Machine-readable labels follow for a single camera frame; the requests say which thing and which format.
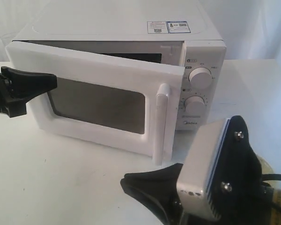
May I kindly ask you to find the white control knob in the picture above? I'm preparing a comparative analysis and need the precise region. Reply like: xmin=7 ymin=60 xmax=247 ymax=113
xmin=188 ymin=67 xmax=212 ymax=90
xmin=184 ymin=96 xmax=205 ymax=116

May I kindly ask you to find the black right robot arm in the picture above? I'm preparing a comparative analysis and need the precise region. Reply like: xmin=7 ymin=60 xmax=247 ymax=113
xmin=120 ymin=115 xmax=281 ymax=225

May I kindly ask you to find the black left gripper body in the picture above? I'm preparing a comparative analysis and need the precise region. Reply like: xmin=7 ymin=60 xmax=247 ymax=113
xmin=0 ymin=73 xmax=27 ymax=118

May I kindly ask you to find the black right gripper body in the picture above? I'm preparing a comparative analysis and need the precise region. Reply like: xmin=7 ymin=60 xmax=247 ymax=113
xmin=155 ymin=195 xmax=184 ymax=225

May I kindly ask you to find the blue white label sticker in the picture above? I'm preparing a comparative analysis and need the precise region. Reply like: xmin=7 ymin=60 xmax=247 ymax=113
xmin=147 ymin=21 xmax=191 ymax=34

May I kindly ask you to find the white microwave door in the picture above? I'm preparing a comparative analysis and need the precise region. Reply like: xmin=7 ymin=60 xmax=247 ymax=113
xmin=6 ymin=41 xmax=185 ymax=165

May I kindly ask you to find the white microwave oven body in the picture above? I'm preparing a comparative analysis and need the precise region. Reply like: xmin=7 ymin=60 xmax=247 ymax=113
xmin=12 ymin=0 xmax=226 ymax=130

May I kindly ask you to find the upper white control knob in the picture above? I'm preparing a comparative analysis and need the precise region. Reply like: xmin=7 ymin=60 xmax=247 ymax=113
xmin=188 ymin=67 xmax=212 ymax=90

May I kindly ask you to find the lower white control knob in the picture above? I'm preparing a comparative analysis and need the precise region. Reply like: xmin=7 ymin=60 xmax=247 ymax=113
xmin=184 ymin=96 xmax=205 ymax=116

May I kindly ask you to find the cream ceramic bowl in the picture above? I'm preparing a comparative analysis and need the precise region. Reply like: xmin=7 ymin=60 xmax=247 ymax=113
xmin=257 ymin=156 xmax=281 ymax=208

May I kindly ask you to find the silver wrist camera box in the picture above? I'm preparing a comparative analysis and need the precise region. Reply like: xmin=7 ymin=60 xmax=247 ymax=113
xmin=176 ymin=119 xmax=230 ymax=221

